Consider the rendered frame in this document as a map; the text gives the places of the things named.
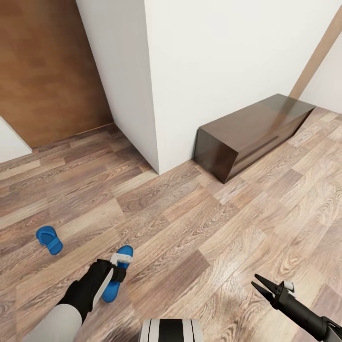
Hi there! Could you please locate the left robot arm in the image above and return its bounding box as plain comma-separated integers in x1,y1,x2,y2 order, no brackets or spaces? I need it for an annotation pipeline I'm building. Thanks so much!
20,253,133,342

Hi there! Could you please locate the sandal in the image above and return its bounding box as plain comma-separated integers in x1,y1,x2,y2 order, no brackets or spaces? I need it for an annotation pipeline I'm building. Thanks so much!
36,226,63,255
102,245,133,303

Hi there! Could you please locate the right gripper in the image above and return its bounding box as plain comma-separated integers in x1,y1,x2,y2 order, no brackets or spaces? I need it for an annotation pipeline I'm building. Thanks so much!
251,274,310,328

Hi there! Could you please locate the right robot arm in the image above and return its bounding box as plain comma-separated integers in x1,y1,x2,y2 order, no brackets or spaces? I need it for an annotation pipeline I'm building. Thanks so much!
251,274,342,342

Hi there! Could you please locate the robot trunk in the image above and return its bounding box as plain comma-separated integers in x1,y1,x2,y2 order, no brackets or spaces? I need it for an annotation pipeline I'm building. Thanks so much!
138,319,204,342

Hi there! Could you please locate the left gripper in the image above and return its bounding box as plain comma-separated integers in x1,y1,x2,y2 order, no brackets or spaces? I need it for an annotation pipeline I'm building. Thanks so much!
108,263,127,283

